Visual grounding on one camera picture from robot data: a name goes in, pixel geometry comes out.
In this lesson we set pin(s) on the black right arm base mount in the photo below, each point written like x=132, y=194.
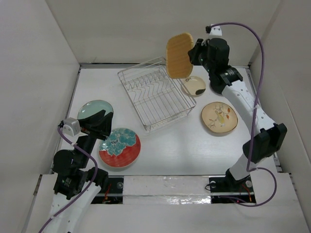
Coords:
x=221, y=192

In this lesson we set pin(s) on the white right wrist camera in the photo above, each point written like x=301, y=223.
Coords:
x=214, y=31

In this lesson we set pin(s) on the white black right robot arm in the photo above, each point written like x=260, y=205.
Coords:
x=266, y=135

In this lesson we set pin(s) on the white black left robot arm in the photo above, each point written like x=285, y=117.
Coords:
x=79, y=179

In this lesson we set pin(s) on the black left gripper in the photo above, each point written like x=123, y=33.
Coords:
x=99, y=124

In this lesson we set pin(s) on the red teal flower plate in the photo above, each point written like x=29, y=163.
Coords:
x=120, y=149

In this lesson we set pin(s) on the light green round plate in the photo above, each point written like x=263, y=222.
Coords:
x=94, y=107

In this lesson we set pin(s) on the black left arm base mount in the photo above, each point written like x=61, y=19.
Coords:
x=113, y=193

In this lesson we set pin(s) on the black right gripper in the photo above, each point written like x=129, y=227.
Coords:
x=199, y=45

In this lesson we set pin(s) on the beige bird painted plate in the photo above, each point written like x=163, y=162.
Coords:
x=219, y=118

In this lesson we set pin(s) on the orange ribbed rectangular plate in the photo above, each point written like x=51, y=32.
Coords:
x=178, y=64

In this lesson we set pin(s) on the cream oval dish green patch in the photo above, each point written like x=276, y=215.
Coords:
x=193, y=86

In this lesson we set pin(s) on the metal wire dish rack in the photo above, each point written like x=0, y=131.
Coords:
x=156, y=98

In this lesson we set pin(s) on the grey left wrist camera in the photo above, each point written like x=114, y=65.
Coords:
x=71, y=127

